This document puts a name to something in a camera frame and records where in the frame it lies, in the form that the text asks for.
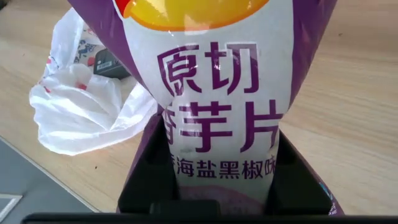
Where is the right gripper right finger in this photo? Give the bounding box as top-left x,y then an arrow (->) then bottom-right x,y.
266,130 -> 333,216

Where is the white plastic shopping bag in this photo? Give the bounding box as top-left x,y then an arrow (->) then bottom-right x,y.
29,7 -> 158,156

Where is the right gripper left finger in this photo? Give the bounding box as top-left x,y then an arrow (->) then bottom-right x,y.
117,115 -> 180,214

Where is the purple and white chip bag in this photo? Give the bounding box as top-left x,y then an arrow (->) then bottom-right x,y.
67,0 -> 345,216

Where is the black box in bag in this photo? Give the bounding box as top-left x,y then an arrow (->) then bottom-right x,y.
93,48 -> 132,80

